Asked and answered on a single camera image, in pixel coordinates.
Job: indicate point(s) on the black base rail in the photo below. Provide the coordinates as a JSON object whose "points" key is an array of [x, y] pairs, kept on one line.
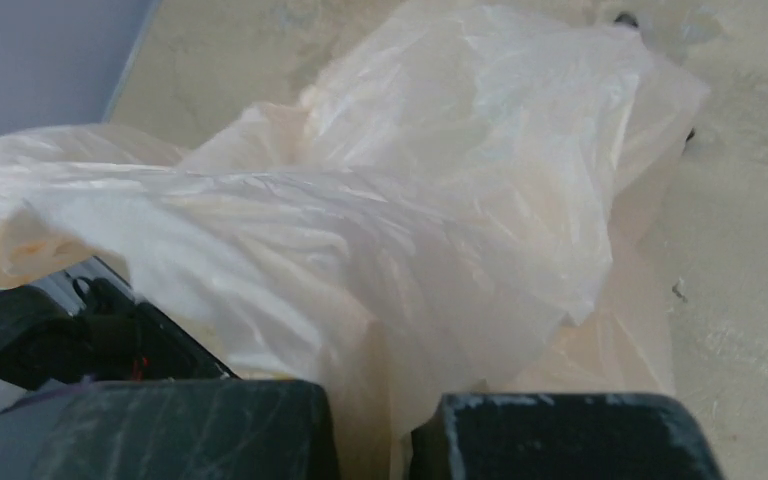
{"points": [[111, 337]]}

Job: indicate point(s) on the translucent plastic bag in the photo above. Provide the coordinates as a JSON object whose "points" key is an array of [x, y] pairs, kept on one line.
{"points": [[456, 203]]}

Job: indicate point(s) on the dark grey metal faucet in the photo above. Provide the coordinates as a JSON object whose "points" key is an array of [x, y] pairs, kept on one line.
{"points": [[627, 19]]}

